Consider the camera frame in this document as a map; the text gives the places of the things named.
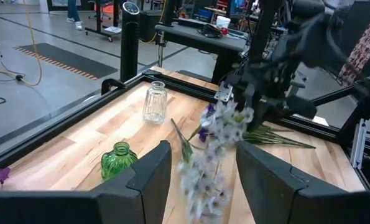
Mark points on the white plastic cup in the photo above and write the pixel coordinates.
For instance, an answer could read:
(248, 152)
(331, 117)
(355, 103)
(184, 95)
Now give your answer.
(223, 22)

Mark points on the maroon patterned tapestry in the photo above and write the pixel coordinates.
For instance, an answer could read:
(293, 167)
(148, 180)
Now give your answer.
(363, 46)

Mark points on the grey side desk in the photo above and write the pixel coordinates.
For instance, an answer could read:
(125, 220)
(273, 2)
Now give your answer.
(197, 37)

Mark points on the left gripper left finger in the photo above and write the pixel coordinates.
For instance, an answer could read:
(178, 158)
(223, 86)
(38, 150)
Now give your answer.
(135, 193)

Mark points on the ribbed clear glass vase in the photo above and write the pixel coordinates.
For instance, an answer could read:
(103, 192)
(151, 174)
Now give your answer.
(155, 105)

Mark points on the black aluminium table frame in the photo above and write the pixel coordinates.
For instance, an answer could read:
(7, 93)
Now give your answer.
(178, 85)

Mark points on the person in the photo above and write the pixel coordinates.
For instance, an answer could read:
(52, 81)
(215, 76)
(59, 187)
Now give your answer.
(72, 11)

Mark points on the blue storage bin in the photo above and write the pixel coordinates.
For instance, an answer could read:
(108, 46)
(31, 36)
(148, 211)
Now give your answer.
(205, 14)

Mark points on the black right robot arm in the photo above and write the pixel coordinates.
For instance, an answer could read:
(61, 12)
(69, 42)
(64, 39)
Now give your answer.
(315, 40)

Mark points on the silver mounting bracket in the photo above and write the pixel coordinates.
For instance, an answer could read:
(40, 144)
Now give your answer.
(358, 146)
(223, 93)

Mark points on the hazard-striped black floor mat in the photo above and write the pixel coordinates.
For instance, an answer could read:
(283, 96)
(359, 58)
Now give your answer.
(69, 59)

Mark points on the black rolling stand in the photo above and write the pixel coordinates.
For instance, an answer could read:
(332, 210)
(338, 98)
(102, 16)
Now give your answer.
(98, 18)

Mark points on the black tower fan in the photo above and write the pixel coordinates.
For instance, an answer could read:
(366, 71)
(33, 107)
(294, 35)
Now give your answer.
(129, 46)

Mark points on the black desk post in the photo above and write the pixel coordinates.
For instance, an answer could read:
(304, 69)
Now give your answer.
(169, 12)

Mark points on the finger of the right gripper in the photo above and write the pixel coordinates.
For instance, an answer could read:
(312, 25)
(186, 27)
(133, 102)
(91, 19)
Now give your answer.
(245, 96)
(260, 115)

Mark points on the blue-violet flower bunch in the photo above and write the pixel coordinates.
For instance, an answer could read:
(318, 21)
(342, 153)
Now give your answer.
(210, 109)
(265, 138)

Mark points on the white flower bunch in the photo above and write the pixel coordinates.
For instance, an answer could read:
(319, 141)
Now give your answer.
(203, 180)
(226, 124)

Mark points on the green glass vase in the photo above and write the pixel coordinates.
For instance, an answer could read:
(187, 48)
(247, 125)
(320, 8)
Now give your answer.
(116, 163)

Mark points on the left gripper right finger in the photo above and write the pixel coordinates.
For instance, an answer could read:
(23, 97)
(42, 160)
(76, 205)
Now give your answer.
(275, 193)

